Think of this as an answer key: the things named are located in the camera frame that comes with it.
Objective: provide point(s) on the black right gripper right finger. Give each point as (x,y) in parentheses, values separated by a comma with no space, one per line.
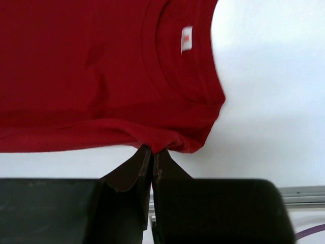
(203,210)

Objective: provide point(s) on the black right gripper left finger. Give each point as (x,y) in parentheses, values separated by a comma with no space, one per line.
(111,209)

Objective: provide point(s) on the dark red t-shirt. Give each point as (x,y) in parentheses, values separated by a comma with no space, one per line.
(86,74)

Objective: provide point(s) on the aluminium table edge rail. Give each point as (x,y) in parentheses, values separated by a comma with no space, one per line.
(306,204)

